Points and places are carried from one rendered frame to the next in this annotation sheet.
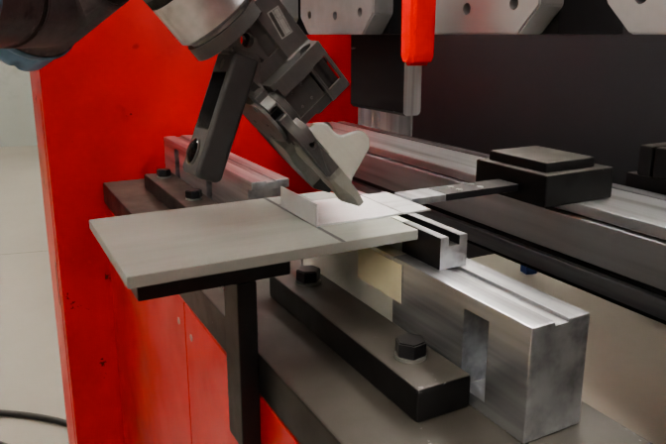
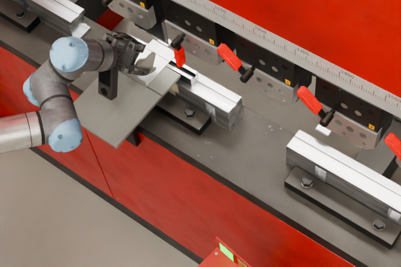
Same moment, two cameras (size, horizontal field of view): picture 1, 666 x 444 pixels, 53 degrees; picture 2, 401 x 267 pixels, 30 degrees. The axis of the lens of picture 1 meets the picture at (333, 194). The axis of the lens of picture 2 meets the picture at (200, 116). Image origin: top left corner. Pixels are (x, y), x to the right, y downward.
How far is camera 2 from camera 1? 1.51 m
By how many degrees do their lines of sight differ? 46
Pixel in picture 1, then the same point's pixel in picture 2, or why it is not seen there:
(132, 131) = not seen: outside the picture
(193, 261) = (126, 129)
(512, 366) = (224, 117)
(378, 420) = (188, 139)
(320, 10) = (119, 9)
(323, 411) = (172, 142)
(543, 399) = (233, 121)
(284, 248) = (147, 108)
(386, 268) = not seen: hidden behind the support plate
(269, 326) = not seen: hidden behind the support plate
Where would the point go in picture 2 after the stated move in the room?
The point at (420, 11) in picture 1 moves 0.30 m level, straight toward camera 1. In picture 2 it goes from (181, 58) to (222, 164)
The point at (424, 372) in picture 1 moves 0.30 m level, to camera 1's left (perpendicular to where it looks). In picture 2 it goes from (197, 120) to (92, 167)
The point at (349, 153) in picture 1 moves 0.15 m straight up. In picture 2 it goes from (150, 61) to (141, 23)
